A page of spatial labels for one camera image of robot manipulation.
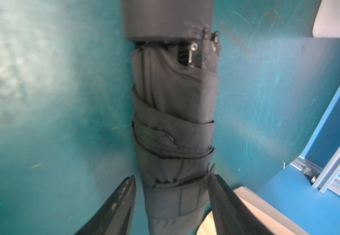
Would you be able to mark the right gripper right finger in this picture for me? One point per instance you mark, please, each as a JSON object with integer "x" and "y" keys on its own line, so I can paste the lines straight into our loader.
{"x": 231, "y": 216}

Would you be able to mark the black umbrella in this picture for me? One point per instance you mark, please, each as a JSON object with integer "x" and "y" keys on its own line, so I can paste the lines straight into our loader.
{"x": 174, "y": 100}
{"x": 166, "y": 20}

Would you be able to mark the right aluminium frame post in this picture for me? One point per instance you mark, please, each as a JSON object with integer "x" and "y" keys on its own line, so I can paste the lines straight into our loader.
{"x": 337, "y": 161}

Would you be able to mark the white three-drawer cabinet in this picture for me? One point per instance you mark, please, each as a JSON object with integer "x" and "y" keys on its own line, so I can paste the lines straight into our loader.
{"x": 274, "y": 220}

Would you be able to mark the horizontal aluminium frame bar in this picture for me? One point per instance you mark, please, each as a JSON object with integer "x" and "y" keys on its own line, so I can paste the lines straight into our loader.
{"x": 312, "y": 171}

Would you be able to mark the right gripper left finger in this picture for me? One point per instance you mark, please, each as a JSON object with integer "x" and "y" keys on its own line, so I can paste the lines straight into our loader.
{"x": 115, "y": 215}

